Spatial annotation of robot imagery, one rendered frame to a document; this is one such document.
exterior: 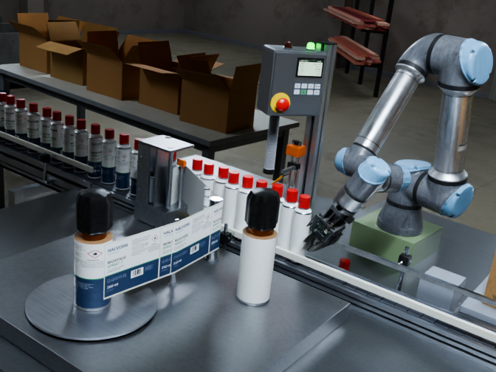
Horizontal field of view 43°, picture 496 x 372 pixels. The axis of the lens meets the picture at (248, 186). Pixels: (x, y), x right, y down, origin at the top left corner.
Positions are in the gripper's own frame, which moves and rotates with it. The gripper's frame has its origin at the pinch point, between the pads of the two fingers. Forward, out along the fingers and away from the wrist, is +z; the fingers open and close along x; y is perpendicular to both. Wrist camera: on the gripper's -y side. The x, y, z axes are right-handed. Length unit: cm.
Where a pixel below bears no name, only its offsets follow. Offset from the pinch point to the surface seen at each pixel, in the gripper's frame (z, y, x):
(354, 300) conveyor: -2.6, 6.0, 20.0
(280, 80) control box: -30.9, -0.4, -37.9
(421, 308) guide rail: -15.9, 5.0, 33.1
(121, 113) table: 110, -105, -159
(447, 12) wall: 116, -862, -248
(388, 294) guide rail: -11.3, 5.0, 25.0
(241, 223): 11.0, 3.1, -20.6
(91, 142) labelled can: 38, 3, -85
